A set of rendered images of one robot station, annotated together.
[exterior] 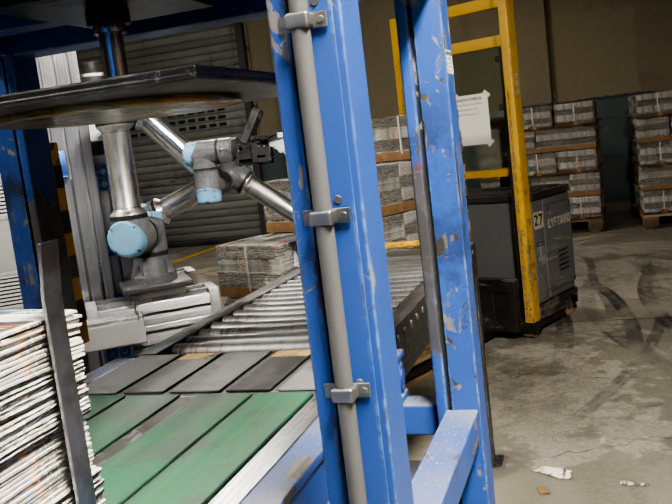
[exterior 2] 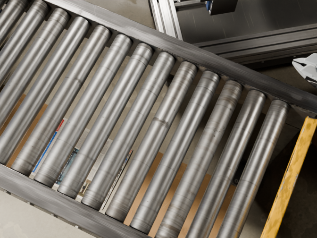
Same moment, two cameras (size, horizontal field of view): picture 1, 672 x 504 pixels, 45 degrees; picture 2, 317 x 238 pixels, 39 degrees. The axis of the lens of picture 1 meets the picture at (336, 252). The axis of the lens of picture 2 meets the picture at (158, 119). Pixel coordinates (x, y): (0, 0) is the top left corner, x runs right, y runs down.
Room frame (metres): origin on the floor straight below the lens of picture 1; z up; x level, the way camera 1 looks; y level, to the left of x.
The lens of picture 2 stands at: (2.63, -0.48, 1.86)
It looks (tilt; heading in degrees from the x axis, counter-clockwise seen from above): 69 degrees down; 96
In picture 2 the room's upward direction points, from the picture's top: 1 degrees clockwise
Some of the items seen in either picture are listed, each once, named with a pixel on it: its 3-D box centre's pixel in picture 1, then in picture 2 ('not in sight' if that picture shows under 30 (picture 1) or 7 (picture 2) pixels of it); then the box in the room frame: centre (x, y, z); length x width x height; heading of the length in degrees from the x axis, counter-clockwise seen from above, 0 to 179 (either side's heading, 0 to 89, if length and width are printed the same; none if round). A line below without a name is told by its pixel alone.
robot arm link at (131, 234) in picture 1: (122, 170); not in sight; (2.56, 0.63, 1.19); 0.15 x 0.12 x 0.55; 172
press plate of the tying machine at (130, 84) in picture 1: (121, 106); not in sight; (1.32, 0.31, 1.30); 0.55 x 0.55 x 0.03; 71
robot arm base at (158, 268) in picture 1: (152, 265); not in sight; (2.69, 0.61, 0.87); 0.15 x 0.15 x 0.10
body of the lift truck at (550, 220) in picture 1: (504, 254); not in sight; (4.91, -1.01, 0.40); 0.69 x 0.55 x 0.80; 49
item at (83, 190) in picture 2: not in sight; (79, 160); (2.25, 0.00, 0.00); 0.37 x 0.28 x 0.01; 161
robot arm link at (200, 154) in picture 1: (202, 154); not in sight; (2.52, 0.37, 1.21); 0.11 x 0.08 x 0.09; 82
